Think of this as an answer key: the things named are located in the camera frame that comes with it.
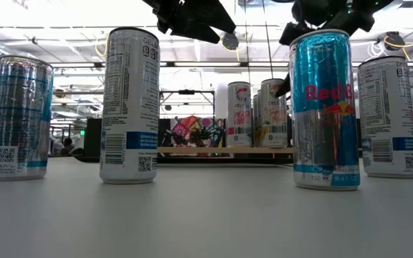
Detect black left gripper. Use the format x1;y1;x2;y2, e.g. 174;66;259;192
141;0;237;44

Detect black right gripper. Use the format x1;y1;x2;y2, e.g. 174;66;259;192
274;0;355;98

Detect Celsius Peach Vibe can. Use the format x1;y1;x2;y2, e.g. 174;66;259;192
227;81;253;148

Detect wooden shelf black metal legs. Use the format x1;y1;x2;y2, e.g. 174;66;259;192
157;145;297;166

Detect Red Bull sugarfree can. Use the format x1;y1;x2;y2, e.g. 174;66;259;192
0;54;54;182
288;28;361;192

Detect Celsius can blue band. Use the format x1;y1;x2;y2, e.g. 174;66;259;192
356;55;413;179
99;27;161;186

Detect black cabinet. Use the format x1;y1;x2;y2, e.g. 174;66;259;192
83;118;103;158

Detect person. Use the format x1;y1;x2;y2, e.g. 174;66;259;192
60;137;75;156

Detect grey ceiling cable reel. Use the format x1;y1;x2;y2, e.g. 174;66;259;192
222;32;240;51

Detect black ceiling cable reel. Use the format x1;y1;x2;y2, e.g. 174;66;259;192
374;31;407;51

